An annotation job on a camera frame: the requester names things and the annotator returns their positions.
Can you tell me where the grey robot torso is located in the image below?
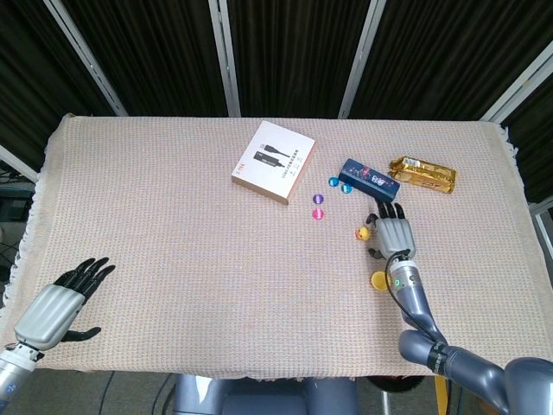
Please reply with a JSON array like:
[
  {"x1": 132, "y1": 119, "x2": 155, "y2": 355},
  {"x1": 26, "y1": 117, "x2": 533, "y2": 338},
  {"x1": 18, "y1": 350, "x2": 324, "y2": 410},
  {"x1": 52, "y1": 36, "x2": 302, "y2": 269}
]
[{"x1": 172, "y1": 373, "x2": 359, "y2": 415}]

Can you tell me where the dark pleated curtain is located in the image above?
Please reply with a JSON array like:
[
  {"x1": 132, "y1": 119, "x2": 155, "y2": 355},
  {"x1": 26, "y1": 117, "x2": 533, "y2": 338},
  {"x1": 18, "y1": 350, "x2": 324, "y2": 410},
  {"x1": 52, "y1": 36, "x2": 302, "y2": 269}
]
[{"x1": 0, "y1": 0, "x2": 553, "y2": 204}]

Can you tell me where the yellow round silicone cup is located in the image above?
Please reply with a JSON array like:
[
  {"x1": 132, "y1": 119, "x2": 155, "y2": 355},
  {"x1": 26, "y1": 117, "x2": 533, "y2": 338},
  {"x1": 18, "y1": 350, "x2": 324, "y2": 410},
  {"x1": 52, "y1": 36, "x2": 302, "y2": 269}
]
[{"x1": 369, "y1": 271, "x2": 392, "y2": 291}]

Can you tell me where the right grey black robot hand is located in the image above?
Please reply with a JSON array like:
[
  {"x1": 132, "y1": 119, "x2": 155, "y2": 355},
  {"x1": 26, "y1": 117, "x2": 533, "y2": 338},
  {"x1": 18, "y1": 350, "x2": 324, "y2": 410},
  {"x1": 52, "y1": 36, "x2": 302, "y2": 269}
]
[{"x1": 365, "y1": 201, "x2": 417, "y2": 261}]

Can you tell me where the gold foil snack packet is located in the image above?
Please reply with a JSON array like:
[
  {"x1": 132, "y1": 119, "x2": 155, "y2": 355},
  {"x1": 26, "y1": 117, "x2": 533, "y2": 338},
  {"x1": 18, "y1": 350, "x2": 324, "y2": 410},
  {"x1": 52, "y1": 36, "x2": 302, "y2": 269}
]
[{"x1": 388, "y1": 156, "x2": 458, "y2": 196}]

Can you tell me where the dark blue long carton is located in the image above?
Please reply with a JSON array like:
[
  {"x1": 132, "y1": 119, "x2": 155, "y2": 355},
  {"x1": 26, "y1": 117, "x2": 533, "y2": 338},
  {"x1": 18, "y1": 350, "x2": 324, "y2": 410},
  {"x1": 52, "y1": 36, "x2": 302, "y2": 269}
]
[{"x1": 338, "y1": 158, "x2": 401, "y2": 204}]

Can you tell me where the beige woven tablecloth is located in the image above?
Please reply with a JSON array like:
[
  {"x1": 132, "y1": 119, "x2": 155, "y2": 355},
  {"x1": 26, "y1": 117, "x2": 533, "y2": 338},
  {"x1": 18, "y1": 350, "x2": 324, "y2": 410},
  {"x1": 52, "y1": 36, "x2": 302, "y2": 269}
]
[{"x1": 0, "y1": 112, "x2": 553, "y2": 384}]

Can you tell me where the white metal frame post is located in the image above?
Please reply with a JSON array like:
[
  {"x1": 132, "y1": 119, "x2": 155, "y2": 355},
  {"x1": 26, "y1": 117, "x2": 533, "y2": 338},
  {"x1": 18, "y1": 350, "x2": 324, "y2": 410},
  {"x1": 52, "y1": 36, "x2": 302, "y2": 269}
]
[
  {"x1": 0, "y1": 144, "x2": 39, "y2": 182},
  {"x1": 338, "y1": 0, "x2": 387, "y2": 118},
  {"x1": 208, "y1": 0, "x2": 242, "y2": 118},
  {"x1": 481, "y1": 41, "x2": 553, "y2": 123},
  {"x1": 42, "y1": 0, "x2": 129, "y2": 117}
]

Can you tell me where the white cable product box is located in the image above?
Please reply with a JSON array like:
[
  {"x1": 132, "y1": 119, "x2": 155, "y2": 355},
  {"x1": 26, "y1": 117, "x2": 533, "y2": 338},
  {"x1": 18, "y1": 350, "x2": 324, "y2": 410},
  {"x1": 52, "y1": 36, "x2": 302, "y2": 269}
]
[{"x1": 231, "y1": 120, "x2": 318, "y2": 207}]

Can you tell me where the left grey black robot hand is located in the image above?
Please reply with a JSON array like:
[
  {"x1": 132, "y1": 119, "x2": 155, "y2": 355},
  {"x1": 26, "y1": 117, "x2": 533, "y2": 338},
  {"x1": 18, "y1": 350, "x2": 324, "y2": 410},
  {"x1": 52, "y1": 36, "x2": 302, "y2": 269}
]
[{"x1": 14, "y1": 257, "x2": 117, "y2": 351}]

